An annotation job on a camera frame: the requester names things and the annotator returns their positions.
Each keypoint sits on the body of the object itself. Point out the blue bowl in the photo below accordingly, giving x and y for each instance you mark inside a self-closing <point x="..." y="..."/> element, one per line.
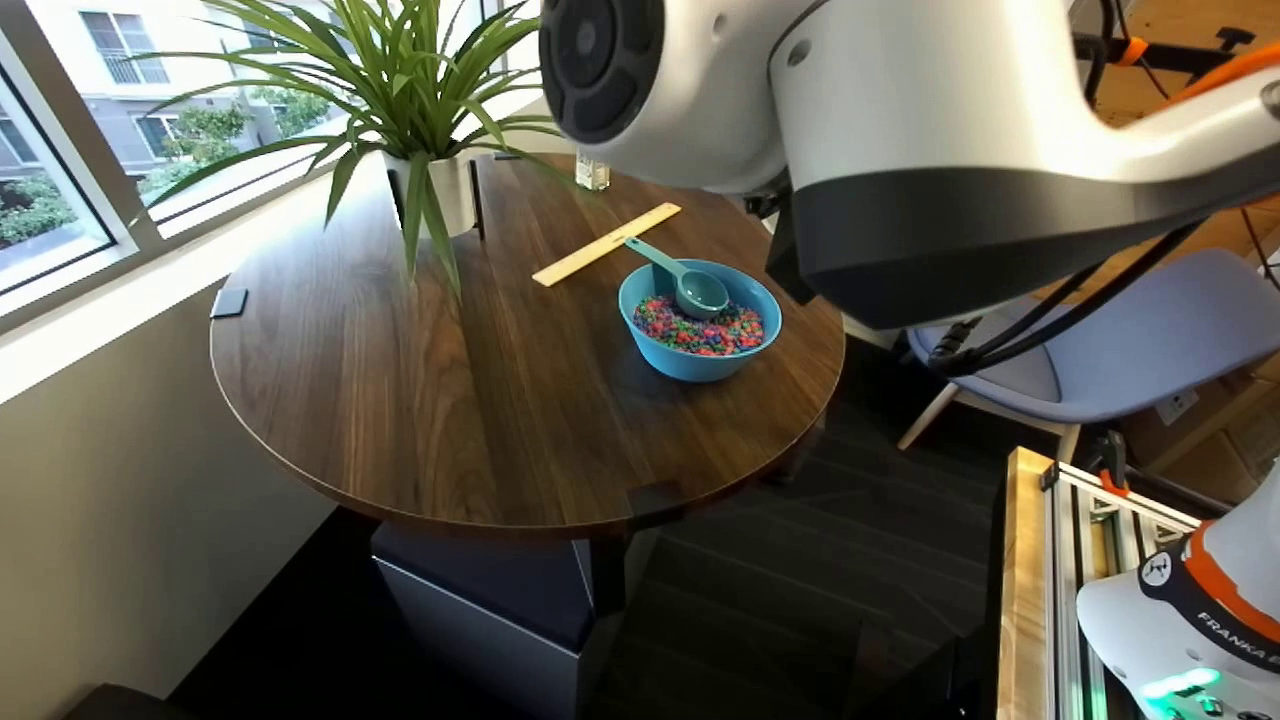
<point x="693" y="366"/>

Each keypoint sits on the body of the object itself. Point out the window with grey frame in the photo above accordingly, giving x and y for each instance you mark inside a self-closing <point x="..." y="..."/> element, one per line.
<point x="52" y="200"/>

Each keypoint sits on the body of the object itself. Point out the brown cardboard box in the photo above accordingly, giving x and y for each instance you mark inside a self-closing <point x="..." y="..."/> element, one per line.
<point x="1221" y="440"/>

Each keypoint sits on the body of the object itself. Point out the colourful cereal pieces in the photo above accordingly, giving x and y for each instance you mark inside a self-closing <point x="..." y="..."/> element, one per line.
<point x="700" y="338"/>

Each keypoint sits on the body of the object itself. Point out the white plant pot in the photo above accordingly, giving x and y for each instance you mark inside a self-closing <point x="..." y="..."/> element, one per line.
<point x="457" y="193"/>

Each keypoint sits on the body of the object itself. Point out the green spiky leaf plant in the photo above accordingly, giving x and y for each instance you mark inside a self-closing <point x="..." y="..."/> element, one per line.
<point x="383" y="64"/>

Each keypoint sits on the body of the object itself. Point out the grey metal table base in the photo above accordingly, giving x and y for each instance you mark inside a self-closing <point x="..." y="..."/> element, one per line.
<point x="466" y="600"/>

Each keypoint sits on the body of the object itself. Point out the aluminium robot stand frame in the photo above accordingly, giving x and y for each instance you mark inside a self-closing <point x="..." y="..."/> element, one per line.
<point x="1025" y="600"/>

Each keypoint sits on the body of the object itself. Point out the flat light wooden stick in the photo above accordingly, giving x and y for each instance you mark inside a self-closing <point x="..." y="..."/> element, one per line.
<point x="603" y="251"/>

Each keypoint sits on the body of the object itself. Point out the black rig with orange clamp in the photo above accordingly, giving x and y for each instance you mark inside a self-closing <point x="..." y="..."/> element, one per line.
<point x="1102" y="51"/>

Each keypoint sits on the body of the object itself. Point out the teal plastic scoop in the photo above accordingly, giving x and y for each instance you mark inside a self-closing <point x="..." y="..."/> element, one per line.
<point x="697" y="291"/>

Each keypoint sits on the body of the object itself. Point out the small grey table edge clip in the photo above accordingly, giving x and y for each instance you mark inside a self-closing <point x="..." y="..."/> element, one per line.
<point x="228" y="301"/>

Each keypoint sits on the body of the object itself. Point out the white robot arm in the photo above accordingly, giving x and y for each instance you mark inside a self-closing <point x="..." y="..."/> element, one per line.
<point x="961" y="120"/>

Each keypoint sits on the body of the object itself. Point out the light blue shell chair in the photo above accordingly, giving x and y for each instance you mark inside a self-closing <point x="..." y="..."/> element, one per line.
<point x="1146" y="342"/>

